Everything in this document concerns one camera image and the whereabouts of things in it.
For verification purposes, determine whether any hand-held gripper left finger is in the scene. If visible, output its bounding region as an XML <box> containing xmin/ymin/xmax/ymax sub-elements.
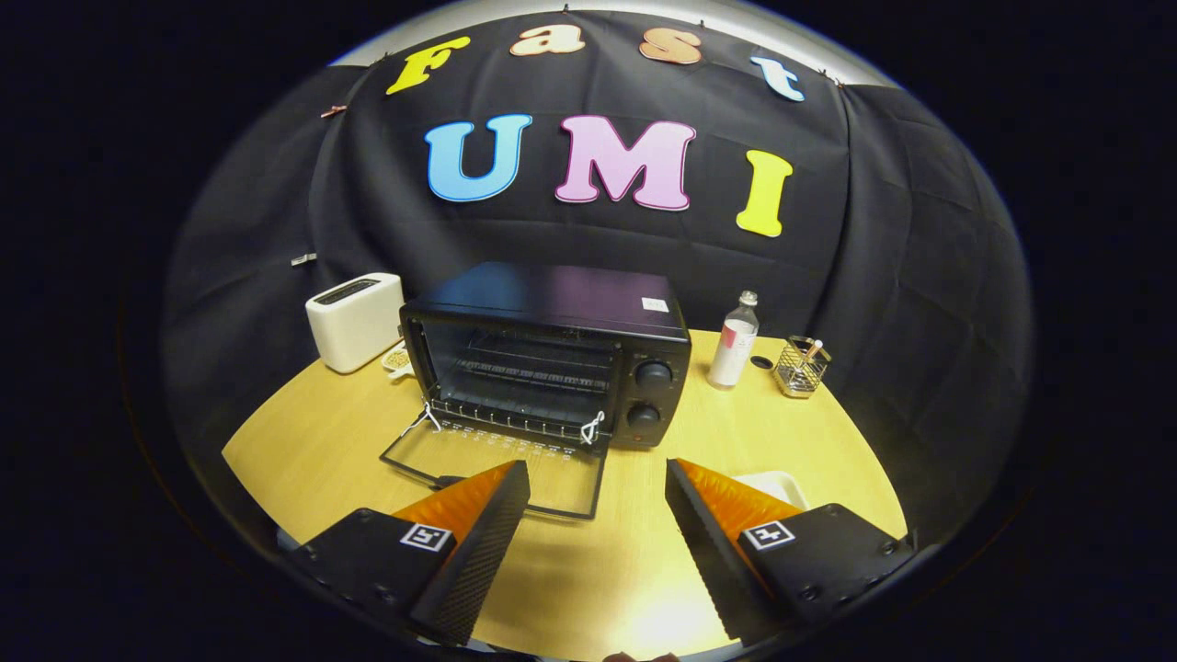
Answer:
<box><xmin>280</xmin><ymin>460</ymin><xmax>531</xmax><ymax>647</ymax></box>

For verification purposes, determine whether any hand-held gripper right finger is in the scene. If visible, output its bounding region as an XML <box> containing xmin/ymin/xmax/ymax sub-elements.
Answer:
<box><xmin>664</xmin><ymin>458</ymin><xmax>919</xmax><ymax>645</ymax></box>

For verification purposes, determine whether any cream food tray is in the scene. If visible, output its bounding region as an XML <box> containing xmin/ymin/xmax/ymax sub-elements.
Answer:
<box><xmin>736</xmin><ymin>471</ymin><xmax>810</xmax><ymax>511</ymax></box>

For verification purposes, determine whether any black toaster oven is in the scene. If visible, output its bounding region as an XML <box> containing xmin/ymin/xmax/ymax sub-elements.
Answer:
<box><xmin>380</xmin><ymin>261</ymin><xmax>692</xmax><ymax>521</ymax></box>

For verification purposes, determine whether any white toaster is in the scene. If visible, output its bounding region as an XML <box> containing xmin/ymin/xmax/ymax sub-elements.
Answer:
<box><xmin>305</xmin><ymin>273</ymin><xmax>406</xmax><ymax>374</ymax></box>

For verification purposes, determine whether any clear plastic bottle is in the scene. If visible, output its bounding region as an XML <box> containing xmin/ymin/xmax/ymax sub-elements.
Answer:
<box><xmin>706</xmin><ymin>291</ymin><xmax>760</xmax><ymax>391</ymax></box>

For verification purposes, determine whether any wire mesh basket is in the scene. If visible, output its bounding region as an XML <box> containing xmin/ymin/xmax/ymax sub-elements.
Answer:
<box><xmin>772</xmin><ymin>336</ymin><xmax>832</xmax><ymax>398</ymax></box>

